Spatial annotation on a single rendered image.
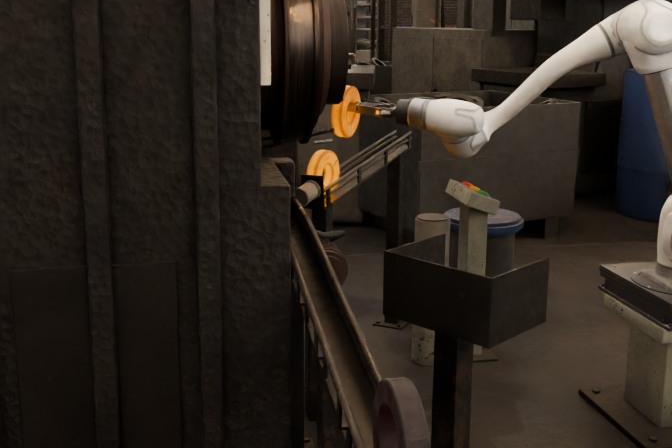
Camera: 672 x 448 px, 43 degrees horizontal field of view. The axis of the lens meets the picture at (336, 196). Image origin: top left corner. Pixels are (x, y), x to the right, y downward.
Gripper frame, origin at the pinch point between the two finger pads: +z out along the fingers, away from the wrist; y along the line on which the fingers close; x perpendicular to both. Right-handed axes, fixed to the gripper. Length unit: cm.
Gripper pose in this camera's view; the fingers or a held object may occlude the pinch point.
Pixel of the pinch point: (347, 106)
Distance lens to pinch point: 256.1
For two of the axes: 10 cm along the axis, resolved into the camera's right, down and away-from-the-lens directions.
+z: -9.1, -1.4, 3.8
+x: 0.5, -9.7, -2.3
